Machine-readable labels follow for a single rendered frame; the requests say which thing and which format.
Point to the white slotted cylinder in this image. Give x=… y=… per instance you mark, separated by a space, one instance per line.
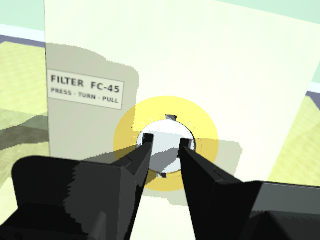
x=167 y=137

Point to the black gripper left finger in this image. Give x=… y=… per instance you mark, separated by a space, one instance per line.
x=115 y=188

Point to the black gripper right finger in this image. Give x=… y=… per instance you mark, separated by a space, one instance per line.
x=223 y=207

